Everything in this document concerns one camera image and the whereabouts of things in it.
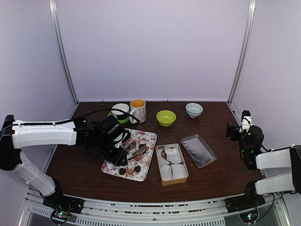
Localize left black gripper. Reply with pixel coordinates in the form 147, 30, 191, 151
93, 137, 127, 166

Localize bear print tin lid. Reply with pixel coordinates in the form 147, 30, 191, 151
181, 134, 217, 168

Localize metal tongs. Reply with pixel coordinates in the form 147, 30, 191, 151
127, 145, 147, 160

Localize white round chocolate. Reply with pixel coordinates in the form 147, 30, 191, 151
142, 156, 150, 162

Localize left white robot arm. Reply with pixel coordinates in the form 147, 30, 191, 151
0, 115, 131, 209

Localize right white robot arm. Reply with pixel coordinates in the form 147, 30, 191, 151
225, 123, 301, 208

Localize dark round chocolate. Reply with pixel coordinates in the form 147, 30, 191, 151
119, 168, 127, 175

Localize tan chocolate tin box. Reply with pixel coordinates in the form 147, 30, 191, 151
155, 144, 189, 186

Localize green saucer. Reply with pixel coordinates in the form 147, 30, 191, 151
107, 112, 130, 124

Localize white cup with dark band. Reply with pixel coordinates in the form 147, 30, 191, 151
111, 103, 130, 120

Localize floral rectangular tray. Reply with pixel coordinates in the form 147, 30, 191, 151
101, 129, 157, 182

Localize white mug orange inside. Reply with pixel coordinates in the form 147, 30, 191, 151
129, 99, 146, 124

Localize light blue bowl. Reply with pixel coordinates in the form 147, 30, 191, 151
185, 103, 203, 118

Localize green bowl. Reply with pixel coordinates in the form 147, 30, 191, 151
156, 110, 176, 127

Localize white paper cup liner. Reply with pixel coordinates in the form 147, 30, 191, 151
160, 165, 173, 181
167, 149, 182, 164
171, 164, 187, 179

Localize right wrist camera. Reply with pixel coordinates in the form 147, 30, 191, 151
240, 110, 253, 133

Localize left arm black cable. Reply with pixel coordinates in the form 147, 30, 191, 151
0, 107, 139, 135

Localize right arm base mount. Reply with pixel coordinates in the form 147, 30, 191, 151
224, 194, 265, 213

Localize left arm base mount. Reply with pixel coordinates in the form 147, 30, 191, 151
43, 194, 84, 214

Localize front aluminium rail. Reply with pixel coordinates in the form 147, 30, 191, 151
18, 186, 292, 226

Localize right aluminium frame post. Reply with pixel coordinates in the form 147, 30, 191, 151
227, 0, 257, 106

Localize aluminium frame post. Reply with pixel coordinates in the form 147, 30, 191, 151
227, 0, 257, 106
49, 0, 79, 105

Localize left aluminium frame post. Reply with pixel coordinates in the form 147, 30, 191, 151
49, 0, 79, 105

